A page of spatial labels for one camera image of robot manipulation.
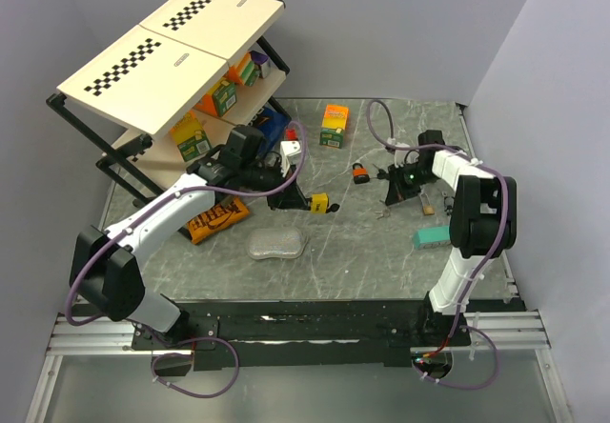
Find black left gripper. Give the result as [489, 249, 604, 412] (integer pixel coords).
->
[240, 156, 308, 211]

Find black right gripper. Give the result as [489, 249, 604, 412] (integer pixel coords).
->
[386, 161, 439, 206]

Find silver keys of yellow padlock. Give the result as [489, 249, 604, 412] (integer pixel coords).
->
[376, 208, 391, 219]

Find black keys of orange padlock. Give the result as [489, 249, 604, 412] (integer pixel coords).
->
[374, 164, 391, 181]

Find yellow black padlock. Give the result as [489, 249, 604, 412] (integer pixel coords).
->
[309, 192, 340, 214]

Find small brass padlock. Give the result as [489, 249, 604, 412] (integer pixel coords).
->
[418, 191, 436, 216]

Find orange black padlock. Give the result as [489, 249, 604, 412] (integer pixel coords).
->
[352, 163, 371, 185]

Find grey figurine keychain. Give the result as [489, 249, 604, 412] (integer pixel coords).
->
[441, 191, 454, 216]

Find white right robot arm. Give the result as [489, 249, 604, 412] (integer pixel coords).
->
[377, 130, 517, 346]

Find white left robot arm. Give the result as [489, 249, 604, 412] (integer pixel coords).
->
[64, 125, 307, 349]

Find silver glitter sponge pad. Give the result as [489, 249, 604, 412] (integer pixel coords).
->
[246, 227, 308, 260]

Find teal rectangular box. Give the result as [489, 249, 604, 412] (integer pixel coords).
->
[413, 226, 451, 250]

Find orange snack bag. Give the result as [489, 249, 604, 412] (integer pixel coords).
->
[187, 198, 250, 245]

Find blue snack bag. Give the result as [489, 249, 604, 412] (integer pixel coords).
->
[250, 107, 291, 155]

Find orange green box on table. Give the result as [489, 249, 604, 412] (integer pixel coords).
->
[319, 104, 349, 149]

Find yellow green box lower shelf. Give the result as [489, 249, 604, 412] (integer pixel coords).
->
[170, 111, 212, 162]

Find orange green box middle shelf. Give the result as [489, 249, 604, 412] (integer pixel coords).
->
[194, 77, 237, 117]

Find orange green box shelf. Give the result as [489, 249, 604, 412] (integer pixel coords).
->
[194, 77, 237, 117]
[226, 51, 259, 87]

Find orange green box upper shelf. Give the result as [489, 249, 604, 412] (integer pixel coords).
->
[226, 51, 259, 87]

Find purple white small box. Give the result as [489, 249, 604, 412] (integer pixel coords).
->
[250, 50, 272, 79]

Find beige two-tier shelf rack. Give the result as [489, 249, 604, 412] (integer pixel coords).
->
[47, 0, 290, 207]

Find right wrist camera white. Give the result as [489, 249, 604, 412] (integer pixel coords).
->
[386, 137, 412, 167]

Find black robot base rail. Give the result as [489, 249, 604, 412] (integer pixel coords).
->
[132, 299, 471, 371]

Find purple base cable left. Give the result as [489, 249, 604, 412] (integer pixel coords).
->
[151, 334, 239, 398]

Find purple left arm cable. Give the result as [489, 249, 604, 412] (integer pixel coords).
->
[64, 120, 307, 327]

